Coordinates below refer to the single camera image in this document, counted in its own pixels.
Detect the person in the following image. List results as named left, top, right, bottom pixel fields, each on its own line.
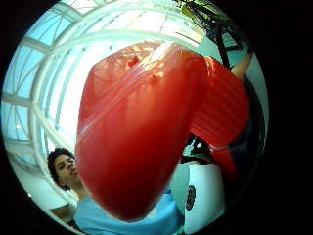
left=47, top=147, right=185, bottom=235

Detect white bottle black cap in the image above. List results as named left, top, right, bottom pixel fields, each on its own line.
left=180, top=136, right=228, bottom=235

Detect red ribbed plastic cup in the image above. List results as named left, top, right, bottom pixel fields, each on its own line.
left=189, top=56, right=251, bottom=184

